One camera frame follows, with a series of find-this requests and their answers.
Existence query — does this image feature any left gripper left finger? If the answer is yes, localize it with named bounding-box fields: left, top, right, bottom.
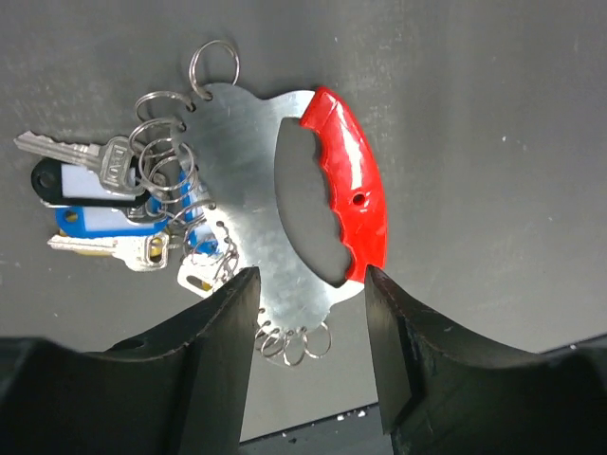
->
left=1, top=267, right=261, bottom=454

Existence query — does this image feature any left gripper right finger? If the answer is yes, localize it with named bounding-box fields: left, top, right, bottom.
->
left=364, top=266, right=606, bottom=454

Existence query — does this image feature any metal key holder red handle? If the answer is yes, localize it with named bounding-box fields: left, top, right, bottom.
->
left=134, top=39, right=389, bottom=368

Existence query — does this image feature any blue key tag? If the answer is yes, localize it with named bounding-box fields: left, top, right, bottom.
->
left=55, top=183, right=218, bottom=255

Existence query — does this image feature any silver key black tag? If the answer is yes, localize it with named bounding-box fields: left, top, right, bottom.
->
left=13, top=131, right=150, bottom=208

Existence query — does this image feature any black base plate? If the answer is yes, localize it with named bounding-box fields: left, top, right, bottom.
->
left=238, top=403, right=393, bottom=455

